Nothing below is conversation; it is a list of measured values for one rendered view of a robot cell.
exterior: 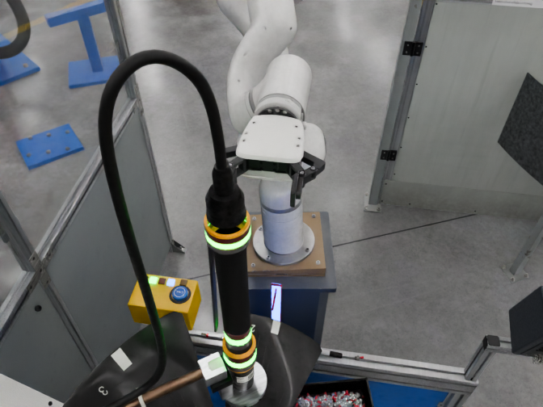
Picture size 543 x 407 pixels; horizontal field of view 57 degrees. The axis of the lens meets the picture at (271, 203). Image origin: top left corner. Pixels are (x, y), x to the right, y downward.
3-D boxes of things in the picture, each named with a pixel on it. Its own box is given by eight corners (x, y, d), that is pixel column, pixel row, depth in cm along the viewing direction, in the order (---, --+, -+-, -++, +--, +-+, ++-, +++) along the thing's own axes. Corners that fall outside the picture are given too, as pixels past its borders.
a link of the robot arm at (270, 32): (209, 3, 101) (220, 130, 89) (271, -44, 92) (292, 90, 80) (239, 27, 108) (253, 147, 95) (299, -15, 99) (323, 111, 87)
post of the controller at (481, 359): (465, 379, 134) (488, 345, 119) (463, 369, 136) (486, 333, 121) (476, 381, 133) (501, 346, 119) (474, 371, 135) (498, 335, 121)
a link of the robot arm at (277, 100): (305, 137, 86) (304, 148, 84) (255, 132, 87) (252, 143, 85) (309, 96, 80) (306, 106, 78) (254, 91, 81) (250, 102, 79)
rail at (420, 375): (158, 350, 148) (153, 336, 142) (162, 337, 151) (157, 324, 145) (470, 396, 139) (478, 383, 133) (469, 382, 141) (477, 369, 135)
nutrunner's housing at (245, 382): (237, 408, 73) (208, 187, 40) (226, 384, 76) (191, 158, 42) (260, 396, 74) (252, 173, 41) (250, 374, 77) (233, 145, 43)
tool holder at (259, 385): (216, 423, 69) (211, 394, 62) (199, 379, 74) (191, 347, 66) (275, 395, 72) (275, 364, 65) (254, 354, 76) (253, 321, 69)
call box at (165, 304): (134, 325, 133) (126, 304, 125) (146, 293, 139) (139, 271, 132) (192, 333, 131) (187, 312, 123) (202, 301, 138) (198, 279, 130)
